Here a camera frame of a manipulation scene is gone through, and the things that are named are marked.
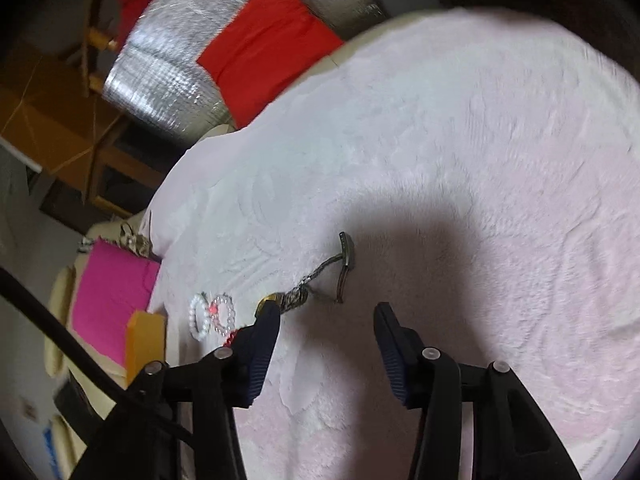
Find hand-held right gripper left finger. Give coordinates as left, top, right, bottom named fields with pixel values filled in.
left=70, top=303, right=281, bottom=480

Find white pearl bracelet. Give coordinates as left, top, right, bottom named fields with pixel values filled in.
left=189, top=292, right=237, bottom=343

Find silver chain necklace with bar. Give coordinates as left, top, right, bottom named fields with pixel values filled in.
left=256, top=232, right=355, bottom=317

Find red cloth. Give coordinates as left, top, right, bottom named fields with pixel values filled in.
left=197, top=0, right=346, bottom=131

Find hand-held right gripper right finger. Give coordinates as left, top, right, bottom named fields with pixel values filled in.
left=374, top=302, right=584, bottom=480

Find black cable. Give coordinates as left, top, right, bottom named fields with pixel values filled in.
left=0, top=268, right=197, bottom=447

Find silver foil insulation sheet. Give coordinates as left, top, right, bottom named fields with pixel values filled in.
left=103, top=0, right=387, bottom=148

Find orange box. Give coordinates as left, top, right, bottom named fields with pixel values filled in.
left=125, top=310, right=168, bottom=389

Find pink fluffy blanket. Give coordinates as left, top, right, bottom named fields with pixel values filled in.
left=148, top=6, right=640, bottom=480

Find cardboard box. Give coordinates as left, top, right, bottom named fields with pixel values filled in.
left=0, top=40, right=126, bottom=191

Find wooden chair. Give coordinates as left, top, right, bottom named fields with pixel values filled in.
left=75, top=0, right=132, bottom=101

